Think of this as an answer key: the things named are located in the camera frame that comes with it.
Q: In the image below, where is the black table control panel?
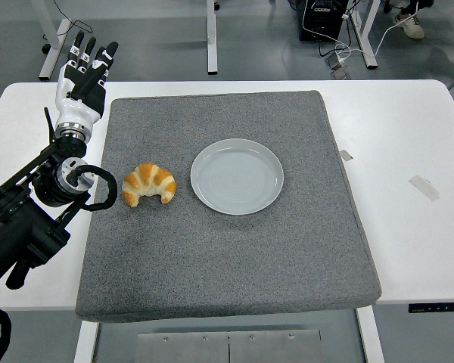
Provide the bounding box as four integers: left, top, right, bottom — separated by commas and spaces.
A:
408, 302, 454, 315

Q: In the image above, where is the black equipment box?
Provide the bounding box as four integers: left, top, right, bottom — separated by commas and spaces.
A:
299, 0, 344, 43

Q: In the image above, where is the white cable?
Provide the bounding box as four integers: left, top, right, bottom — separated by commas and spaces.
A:
301, 0, 406, 61

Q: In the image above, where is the grey power adapter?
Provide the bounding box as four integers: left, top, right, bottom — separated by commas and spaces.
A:
324, 55, 352, 81

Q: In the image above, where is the person's foot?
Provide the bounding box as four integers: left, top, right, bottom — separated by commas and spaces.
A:
392, 10, 426, 40

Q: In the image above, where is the white background table leg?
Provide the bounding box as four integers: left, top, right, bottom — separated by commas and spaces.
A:
206, 0, 218, 75
351, 0, 381, 70
38, 0, 73, 82

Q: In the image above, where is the light grey round plate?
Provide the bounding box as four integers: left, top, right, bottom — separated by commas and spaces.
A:
190, 138, 285, 216

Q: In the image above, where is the golden croissant bread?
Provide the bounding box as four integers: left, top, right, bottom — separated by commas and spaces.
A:
121, 162, 177, 208

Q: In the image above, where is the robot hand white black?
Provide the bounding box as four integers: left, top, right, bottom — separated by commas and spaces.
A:
54, 30, 120, 130

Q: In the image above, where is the large clear tape piece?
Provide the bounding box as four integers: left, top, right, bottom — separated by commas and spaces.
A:
408, 175, 441, 202

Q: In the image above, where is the grey fabric mat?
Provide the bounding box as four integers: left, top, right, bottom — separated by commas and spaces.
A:
74, 89, 383, 324

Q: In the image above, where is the grey metal plate with screws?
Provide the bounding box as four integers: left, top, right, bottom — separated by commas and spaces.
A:
136, 328, 323, 363

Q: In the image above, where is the thin black floor cable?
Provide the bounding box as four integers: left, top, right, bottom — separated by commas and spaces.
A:
42, 0, 95, 42

